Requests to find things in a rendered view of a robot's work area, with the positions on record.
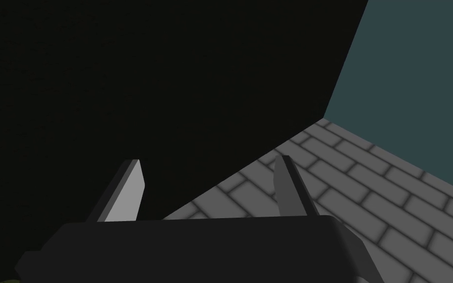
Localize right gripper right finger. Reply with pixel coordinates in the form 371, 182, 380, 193
273, 155, 320, 217

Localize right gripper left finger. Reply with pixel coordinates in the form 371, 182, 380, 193
86, 159, 146, 223

